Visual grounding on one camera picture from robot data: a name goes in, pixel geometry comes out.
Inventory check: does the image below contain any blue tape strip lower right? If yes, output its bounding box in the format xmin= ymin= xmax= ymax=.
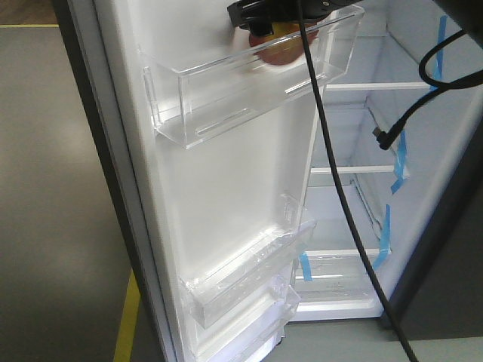
xmin=372 ymin=204 xmax=391 ymax=270

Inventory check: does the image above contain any white fridge door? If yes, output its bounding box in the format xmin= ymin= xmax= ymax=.
xmin=54 ymin=1 xmax=319 ymax=361

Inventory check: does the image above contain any blue tape strip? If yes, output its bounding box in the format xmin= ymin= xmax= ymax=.
xmin=429 ymin=15 xmax=448 ymax=91
xmin=372 ymin=204 xmax=391 ymax=270
xmin=391 ymin=130 xmax=408 ymax=195
xmin=299 ymin=253 xmax=313 ymax=282

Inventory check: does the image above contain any blue tape strip middle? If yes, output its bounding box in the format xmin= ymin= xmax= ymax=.
xmin=391 ymin=130 xmax=408 ymax=195

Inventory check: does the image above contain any clear lower door bin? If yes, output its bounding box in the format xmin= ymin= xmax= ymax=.
xmin=190 ymin=275 xmax=300 ymax=361

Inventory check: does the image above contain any dark fridge body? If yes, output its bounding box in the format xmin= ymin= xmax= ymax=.
xmin=296 ymin=1 xmax=482 ymax=339

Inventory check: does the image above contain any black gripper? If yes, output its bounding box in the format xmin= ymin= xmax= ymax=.
xmin=227 ymin=0 xmax=358 ymax=36

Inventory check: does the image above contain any red yellow apple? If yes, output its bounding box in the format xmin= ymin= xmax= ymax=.
xmin=248 ymin=22 xmax=304 ymax=66

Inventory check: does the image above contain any blue tape strip lower left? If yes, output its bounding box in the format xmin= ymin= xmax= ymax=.
xmin=299 ymin=253 xmax=313 ymax=282

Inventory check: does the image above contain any blue tape strip upper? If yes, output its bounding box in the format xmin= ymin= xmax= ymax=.
xmin=429 ymin=15 xmax=448 ymax=91

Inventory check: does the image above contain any clear door bin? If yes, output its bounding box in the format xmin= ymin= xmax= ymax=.
xmin=181 ymin=193 xmax=316 ymax=329
xmin=190 ymin=275 xmax=300 ymax=361
xmin=137 ymin=5 xmax=367 ymax=150

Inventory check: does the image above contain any clear upper door bin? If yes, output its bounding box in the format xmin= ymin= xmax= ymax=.
xmin=137 ymin=5 xmax=367 ymax=150

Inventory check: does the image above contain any clear middle door bin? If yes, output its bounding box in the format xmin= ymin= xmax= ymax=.
xmin=181 ymin=193 xmax=316 ymax=329

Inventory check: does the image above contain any clear crisper drawer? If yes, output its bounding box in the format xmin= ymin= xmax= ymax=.
xmin=294 ymin=249 xmax=377 ymax=303

